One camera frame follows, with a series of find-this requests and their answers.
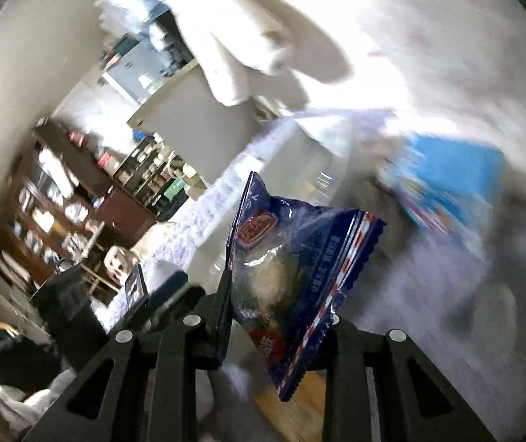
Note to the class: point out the blue printed package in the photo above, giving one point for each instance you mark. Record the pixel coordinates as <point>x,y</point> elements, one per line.
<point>447,184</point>

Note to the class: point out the yellow cardboard box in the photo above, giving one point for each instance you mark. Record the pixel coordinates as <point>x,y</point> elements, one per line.
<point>295,405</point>

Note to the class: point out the white storage box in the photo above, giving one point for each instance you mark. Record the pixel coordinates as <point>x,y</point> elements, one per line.
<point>428,331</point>

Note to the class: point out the white printed fleece garment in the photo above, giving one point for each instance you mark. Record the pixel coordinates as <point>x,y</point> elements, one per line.
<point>226,32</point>

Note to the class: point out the beige cabinet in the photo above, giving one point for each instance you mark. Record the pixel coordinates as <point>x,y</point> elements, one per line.
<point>189,115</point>

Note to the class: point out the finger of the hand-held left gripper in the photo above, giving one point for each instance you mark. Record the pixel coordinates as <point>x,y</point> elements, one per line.
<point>171,301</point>

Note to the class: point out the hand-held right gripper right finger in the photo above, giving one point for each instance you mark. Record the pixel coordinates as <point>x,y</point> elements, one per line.
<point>348,354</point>

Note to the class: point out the smartphone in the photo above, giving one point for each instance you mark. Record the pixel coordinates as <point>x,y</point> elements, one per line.
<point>135,285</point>

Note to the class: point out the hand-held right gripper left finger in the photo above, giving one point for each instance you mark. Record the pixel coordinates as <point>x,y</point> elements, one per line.
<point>223,327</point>

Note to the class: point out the grey storage bin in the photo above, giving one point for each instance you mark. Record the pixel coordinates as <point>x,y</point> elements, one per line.
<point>129,66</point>

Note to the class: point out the dark wooden display cabinet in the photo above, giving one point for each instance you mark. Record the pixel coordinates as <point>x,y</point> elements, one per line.
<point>46,202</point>

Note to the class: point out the open shelf with cups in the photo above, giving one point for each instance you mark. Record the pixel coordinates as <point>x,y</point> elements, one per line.
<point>150,165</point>

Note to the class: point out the beige plush toy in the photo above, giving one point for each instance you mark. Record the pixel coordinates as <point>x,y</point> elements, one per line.
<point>125,258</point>

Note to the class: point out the purple fluffy blanket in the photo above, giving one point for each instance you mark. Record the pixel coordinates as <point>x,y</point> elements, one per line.
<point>212,212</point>

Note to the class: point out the blue snack packet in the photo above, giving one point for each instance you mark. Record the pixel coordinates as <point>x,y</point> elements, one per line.
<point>290,267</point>

